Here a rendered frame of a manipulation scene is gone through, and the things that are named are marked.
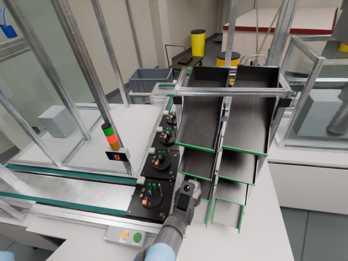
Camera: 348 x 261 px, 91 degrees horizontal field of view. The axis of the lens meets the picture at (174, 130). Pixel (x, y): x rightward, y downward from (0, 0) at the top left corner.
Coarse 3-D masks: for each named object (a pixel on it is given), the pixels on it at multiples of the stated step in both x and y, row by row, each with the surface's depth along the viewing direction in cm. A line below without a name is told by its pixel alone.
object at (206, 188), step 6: (216, 156) 82; (216, 162) 76; (186, 180) 81; (198, 180) 80; (204, 180) 79; (204, 186) 78; (210, 186) 77; (204, 192) 77; (210, 192) 74; (204, 198) 76
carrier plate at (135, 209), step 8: (144, 184) 109; (152, 184) 109; (160, 184) 108; (168, 184) 108; (136, 192) 105; (168, 192) 104; (136, 200) 101; (168, 200) 100; (128, 208) 98; (136, 208) 98; (144, 208) 98; (160, 208) 97; (168, 208) 96; (136, 216) 95; (144, 216) 94; (152, 216) 94; (160, 216) 93
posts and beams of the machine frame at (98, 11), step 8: (96, 0) 134; (96, 8) 137; (96, 16) 141; (104, 24) 145; (104, 32) 148; (104, 40) 153; (112, 48) 159; (112, 56) 161; (112, 64) 166; (120, 72) 175; (120, 80) 177; (120, 88) 183; (128, 104) 197
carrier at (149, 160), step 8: (152, 152) 127; (160, 152) 119; (168, 152) 116; (176, 152) 127; (152, 160) 119; (160, 160) 117; (168, 160) 120; (176, 160) 122; (144, 168) 118; (152, 168) 118; (160, 168) 115; (168, 168) 117; (176, 168) 116; (144, 176) 114; (152, 176) 113; (160, 176) 113; (168, 176) 112; (176, 176) 113
